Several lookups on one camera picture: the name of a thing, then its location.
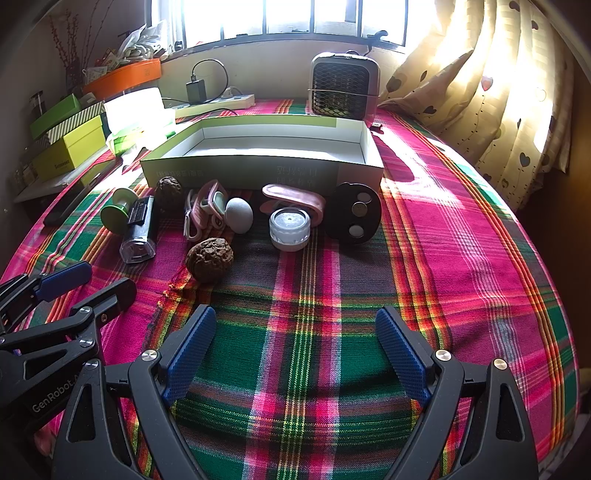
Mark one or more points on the black gadget with clear cap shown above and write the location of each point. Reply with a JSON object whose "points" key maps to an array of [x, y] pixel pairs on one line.
{"points": [[138, 221]]}

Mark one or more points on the window frame with bars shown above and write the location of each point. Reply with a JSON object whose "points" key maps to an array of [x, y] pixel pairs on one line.
{"points": [[266, 18]]}

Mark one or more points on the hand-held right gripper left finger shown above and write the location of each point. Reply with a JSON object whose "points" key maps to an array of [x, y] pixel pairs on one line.
{"points": [[191, 355]]}

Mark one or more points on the grey egg-shaped ball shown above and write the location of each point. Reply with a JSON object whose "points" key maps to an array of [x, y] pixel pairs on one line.
{"points": [[239, 214]]}

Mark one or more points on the white power strip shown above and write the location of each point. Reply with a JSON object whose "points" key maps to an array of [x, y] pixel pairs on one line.
{"points": [[235, 100]]}

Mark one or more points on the brown wrinkled walnut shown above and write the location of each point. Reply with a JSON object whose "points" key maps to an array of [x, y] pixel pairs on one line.
{"points": [[210, 261]]}

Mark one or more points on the black flat phone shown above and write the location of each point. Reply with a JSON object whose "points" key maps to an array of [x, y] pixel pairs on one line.
{"points": [[74, 198]]}

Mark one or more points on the green tissue pack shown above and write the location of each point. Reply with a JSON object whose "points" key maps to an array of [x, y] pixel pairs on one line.
{"points": [[138, 115]]}

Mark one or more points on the orange storage box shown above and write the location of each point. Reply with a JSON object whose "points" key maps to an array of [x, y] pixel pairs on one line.
{"points": [[124, 76]]}

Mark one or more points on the black window latch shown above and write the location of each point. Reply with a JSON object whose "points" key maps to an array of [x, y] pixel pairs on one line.
{"points": [[378, 37]]}

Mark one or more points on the pink and white clip bundle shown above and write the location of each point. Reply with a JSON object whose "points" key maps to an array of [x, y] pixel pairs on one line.
{"points": [[205, 203]]}

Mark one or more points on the dark pitted walnut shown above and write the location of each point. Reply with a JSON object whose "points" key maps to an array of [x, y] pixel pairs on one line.
{"points": [[167, 190]]}

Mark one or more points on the white crumpled tissue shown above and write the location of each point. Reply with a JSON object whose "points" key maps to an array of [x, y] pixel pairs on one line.
{"points": [[134, 159]]}

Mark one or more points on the black oval coin holder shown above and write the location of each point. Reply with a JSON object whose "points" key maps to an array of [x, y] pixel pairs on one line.
{"points": [[353, 212]]}

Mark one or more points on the pink green plaid cloth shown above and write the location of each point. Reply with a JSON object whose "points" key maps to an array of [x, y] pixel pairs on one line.
{"points": [[323, 300]]}

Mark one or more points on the green cardboard box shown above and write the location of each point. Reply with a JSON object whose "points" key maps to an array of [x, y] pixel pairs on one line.
{"points": [[53, 115]]}

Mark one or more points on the white plastic bags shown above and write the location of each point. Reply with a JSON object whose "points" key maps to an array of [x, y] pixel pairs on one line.
{"points": [[138, 41]]}

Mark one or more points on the black charger adapter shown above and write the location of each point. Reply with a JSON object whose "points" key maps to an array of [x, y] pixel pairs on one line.
{"points": [[195, 91]]}

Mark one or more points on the cream heart-print curtain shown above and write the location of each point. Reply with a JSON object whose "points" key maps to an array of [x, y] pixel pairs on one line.
{"points": [[508, 92]]}

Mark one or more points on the dried red branches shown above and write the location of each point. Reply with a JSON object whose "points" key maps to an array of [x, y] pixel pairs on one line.
{"points": [[70, 74]]}

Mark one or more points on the pink oblong case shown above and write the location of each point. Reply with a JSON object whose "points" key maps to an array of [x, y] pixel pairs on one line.
{"points": [[304, 198]]}

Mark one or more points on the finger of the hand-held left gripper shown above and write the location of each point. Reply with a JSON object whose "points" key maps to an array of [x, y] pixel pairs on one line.
{"points": [[108, 300], [64, 277]]}

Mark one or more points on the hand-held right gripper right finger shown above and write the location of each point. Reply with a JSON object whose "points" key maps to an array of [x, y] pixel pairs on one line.
{"points": [[401, 355]]}

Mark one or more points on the green thread spool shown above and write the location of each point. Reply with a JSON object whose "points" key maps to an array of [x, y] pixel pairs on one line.
{"points": [[113, 217]]}

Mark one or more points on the grey portable fan heater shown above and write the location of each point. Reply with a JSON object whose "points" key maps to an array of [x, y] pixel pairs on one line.
{"points": [[344, 87]]}

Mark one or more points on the shallow white cardboard box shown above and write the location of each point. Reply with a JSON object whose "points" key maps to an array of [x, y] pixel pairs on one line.
{"points": [[258, 170]]}

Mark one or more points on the striped cardboard box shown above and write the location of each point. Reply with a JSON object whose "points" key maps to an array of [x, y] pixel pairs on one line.
{"points": [[74, 122]]}

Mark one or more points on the lime yellow cardboard box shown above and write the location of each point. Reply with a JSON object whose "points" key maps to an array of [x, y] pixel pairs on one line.
{"points": [[69, 147]]}

